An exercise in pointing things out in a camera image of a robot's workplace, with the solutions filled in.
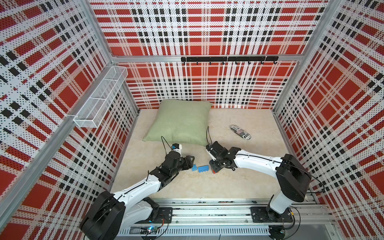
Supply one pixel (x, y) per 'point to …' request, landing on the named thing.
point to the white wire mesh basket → (91, 114)
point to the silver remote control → (240, 132)
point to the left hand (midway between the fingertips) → (192, 158)
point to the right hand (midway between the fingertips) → (217, 163)
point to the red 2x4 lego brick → (213, 172)
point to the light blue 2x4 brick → (203, 168)
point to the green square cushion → (181, 122)
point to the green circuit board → (149, 230)
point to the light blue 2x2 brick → (194, 168)
